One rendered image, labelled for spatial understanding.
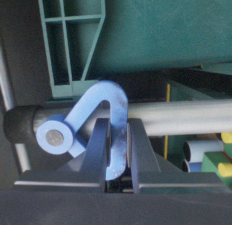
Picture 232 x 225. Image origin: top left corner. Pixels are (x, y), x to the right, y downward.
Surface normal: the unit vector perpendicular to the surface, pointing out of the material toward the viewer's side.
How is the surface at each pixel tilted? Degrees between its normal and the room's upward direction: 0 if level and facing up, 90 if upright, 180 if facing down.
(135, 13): 95
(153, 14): 95
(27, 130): 90
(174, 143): 86
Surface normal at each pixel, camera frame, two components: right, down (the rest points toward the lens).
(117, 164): -0.01, 0.29
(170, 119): -0.03, 0.00
